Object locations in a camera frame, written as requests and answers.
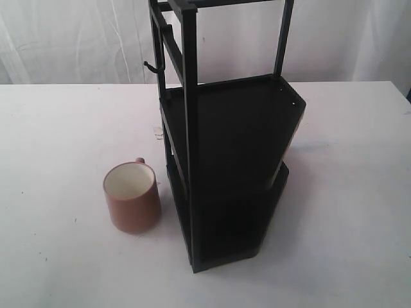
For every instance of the pink ceramic mug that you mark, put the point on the pink ceramic mug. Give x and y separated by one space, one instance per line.
132 196

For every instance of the black tiered shelf rack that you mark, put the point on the black tiered shelf rack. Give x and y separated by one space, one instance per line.
224 142

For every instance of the black metal hook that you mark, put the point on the black metal hook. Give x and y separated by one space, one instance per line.
158 47

